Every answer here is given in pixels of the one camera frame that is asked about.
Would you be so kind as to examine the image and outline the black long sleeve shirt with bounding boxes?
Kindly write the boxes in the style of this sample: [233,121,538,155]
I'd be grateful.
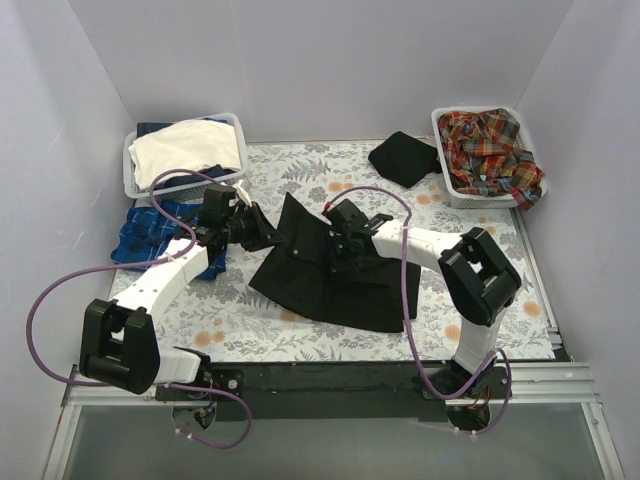
[249,194,404,333]

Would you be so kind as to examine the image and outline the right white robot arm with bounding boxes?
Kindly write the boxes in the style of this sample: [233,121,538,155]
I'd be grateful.
[323,199,522,400]

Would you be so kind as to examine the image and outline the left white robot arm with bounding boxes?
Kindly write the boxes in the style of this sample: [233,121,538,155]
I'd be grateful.
[79,182,284,400]

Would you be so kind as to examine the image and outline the blue plaid shirt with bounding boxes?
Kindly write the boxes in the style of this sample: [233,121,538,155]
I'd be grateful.
[110,200,226,281]

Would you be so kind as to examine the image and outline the cream white folded shirt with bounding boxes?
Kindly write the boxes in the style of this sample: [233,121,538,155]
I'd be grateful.
[128,118,242,190]

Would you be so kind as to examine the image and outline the floral patterned table mat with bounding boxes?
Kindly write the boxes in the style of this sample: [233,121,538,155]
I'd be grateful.
[155,142,560,362]

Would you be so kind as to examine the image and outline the folded black shirt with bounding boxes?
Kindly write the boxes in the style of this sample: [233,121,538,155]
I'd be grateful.
[368,131,442,188]

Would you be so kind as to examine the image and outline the left white plastic basket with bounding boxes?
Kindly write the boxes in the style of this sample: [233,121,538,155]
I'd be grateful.
[122,112,251,201]

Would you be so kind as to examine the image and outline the white plastic basket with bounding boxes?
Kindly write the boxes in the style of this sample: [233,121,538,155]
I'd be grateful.
[122,112,251,201]
[430,105,551,209]

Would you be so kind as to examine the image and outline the right white plastic basket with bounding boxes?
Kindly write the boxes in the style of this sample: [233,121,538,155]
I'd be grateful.
[430,105,551,209]

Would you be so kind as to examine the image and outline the red plaid shirt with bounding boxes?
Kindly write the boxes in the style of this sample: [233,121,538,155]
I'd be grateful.
[437,108,545,211]

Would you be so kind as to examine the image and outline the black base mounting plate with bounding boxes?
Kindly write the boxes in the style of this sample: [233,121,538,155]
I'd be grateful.
[154,360,516,421]

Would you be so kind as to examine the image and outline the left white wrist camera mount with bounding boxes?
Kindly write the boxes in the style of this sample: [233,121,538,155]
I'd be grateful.
[233,180,253,207]

